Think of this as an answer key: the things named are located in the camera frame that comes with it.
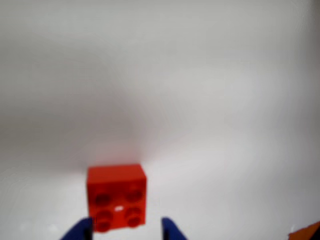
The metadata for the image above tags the red 2x2 toy block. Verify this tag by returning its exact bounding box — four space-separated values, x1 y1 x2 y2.
86 163 148 234

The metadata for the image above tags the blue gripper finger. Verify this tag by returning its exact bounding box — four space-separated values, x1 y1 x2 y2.
161 216 189 240
59 216 94 240

